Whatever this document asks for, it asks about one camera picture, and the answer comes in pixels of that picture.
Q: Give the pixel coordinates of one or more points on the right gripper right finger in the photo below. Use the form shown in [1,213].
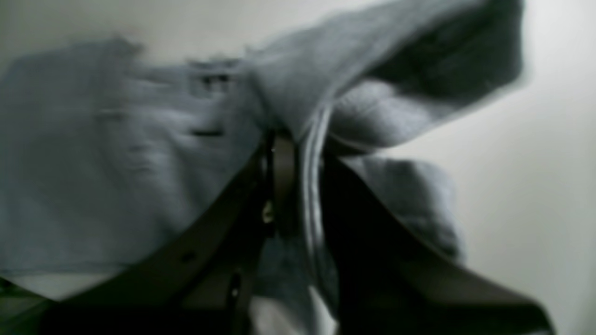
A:
[391,282]

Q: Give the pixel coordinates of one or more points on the grey T-shirt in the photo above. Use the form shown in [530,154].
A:
[106,160]

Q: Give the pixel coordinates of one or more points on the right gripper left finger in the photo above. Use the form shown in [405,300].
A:
[199,284]

